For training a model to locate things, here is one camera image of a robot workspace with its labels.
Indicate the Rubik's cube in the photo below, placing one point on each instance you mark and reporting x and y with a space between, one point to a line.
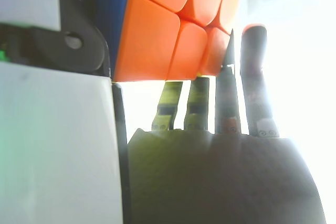
152 37

